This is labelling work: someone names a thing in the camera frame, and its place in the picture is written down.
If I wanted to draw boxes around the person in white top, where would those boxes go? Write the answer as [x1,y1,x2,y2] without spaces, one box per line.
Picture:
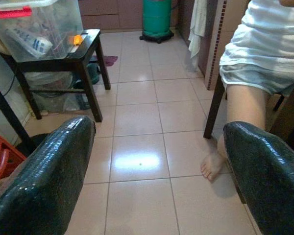
[200,0,294,182]

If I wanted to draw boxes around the clear plastic storage box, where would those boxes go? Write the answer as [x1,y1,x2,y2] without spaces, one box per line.
[0,0,84,63]

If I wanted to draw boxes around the clear plastic bags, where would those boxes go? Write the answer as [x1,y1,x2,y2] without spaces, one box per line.
[24,70,90,114]

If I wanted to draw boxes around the brown cabinet drawers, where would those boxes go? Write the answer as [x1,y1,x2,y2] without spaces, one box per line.
[77,0,145,31]

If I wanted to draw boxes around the small orange plastic item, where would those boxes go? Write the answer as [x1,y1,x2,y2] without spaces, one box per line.
[73,34,84,47]

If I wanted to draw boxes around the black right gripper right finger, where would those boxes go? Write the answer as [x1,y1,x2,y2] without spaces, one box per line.
[223,121,294,235]

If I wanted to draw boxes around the black table leg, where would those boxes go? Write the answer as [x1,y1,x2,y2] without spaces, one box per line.
[0,75,38,155]

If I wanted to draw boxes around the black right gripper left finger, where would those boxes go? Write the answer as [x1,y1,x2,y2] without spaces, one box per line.
[0,115,97,235]

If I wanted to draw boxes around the green gas cylinder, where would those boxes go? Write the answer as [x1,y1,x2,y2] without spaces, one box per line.
[139,0,175,45]

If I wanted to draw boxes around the white hanging towel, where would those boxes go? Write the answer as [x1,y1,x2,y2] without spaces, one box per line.
[188,0,208,60]

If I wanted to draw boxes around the dark wooden chair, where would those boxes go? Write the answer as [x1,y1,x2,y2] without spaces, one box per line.
[203,70,294,153]

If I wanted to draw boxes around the purple floor cloth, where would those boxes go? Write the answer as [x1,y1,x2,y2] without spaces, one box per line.
[91,55,119,68]

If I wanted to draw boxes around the teal plastic container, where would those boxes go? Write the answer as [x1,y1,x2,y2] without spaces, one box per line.
[86,62,100,85]

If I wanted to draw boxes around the red plastic stool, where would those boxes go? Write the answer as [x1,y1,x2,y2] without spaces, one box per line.
[0,128,27,195]

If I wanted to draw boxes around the dark wooden side table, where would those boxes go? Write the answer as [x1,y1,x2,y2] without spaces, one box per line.
[1,28,112,123]

